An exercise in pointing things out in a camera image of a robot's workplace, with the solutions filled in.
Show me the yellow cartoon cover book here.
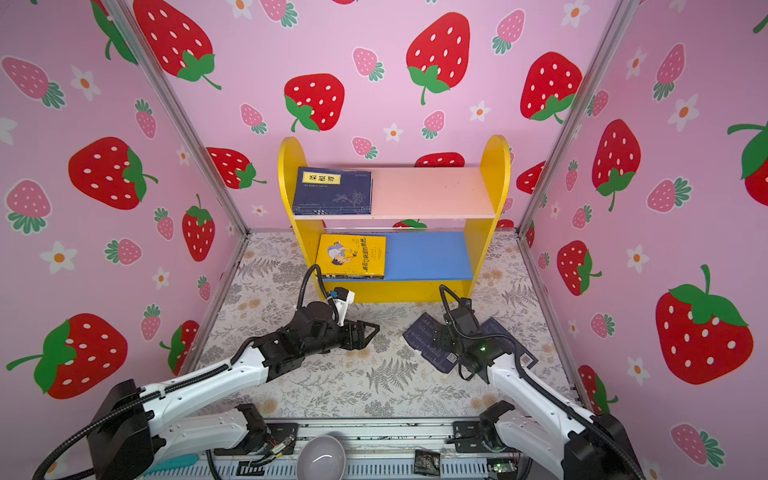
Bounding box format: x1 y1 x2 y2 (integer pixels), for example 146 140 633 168
315 234 387 279

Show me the grey bowl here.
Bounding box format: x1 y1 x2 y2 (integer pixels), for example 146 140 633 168
296 435 347 480

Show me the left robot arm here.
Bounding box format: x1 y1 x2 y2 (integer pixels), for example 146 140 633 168
33 287 380 479

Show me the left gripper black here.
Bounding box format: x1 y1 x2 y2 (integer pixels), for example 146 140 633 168
303 316 381 360

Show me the yellow pink blue bookshelf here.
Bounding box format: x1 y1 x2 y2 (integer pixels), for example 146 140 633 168
277 134 512 304

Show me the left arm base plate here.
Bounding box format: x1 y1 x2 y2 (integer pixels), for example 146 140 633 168
247 422 299 457

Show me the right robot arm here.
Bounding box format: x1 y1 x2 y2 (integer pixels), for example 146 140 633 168
436 285 645 479

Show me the green lit circuit board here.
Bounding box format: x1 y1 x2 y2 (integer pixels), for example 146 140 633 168
487 458 518 480

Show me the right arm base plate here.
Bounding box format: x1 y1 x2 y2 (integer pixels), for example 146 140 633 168
445 420 498 453

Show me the teal handled tool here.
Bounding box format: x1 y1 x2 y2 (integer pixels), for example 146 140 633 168
144 454 198 476

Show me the small black circuit board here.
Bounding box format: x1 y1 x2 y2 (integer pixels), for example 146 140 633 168
413 449 441 477

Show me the navy blue book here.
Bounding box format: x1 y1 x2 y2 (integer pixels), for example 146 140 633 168
292 206 371 216

